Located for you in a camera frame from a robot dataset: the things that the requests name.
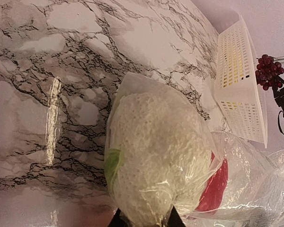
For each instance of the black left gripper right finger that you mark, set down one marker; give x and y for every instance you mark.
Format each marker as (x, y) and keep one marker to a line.
(173, 219)

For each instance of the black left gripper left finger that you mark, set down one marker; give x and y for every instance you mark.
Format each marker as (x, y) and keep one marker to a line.
(119, 220)

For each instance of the dark red fake grapes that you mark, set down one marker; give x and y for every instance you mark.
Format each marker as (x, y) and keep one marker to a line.
(268, 72)

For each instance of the clear zip top bag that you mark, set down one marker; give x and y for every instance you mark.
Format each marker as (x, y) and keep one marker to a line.
(254, 195)

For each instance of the red fake pepper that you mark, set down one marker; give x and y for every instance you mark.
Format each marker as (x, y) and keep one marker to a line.
(211, 197)

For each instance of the white fake cauliflower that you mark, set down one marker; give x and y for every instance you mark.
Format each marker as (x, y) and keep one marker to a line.
(159, 156)

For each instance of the white perforated plastic basket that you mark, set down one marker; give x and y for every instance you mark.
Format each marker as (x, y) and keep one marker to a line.
(241, 100)

